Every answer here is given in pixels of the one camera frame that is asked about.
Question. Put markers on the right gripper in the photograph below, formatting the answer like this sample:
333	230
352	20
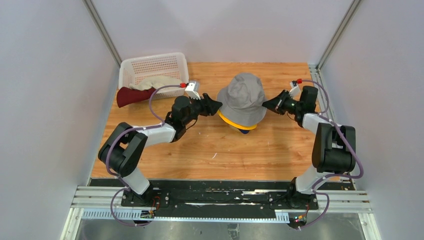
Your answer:
276	103

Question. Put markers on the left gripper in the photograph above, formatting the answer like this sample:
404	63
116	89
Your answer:
209	107

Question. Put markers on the grey hat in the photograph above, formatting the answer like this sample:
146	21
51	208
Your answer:
242	100

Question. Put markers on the yellow hat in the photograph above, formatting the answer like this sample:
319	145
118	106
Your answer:
235	125

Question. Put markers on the blue hat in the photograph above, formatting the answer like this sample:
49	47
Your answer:
243	131

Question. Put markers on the cream hat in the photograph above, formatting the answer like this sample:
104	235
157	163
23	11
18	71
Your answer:
154	82

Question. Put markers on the dark red hat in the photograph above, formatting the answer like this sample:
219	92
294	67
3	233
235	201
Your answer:
126	96

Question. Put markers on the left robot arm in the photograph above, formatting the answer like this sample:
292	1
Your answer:
123	149

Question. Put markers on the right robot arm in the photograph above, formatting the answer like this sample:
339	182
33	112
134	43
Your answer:
330	154

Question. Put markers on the white plastic basket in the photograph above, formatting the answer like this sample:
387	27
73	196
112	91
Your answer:
133	70

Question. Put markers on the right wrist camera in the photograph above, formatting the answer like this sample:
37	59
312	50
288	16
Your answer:
295	87

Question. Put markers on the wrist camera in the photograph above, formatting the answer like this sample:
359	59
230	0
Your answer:
192	89
295	87

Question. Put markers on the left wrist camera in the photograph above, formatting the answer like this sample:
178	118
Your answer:
192	89

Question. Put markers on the right aluminium frame post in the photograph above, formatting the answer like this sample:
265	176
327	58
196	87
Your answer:
353	7

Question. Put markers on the aluminium frame post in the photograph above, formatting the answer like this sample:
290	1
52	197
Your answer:
353	7
97	20

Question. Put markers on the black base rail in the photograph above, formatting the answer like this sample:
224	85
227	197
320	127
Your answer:
208	201

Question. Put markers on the left aluminium frame post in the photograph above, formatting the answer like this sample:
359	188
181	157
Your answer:
97	20

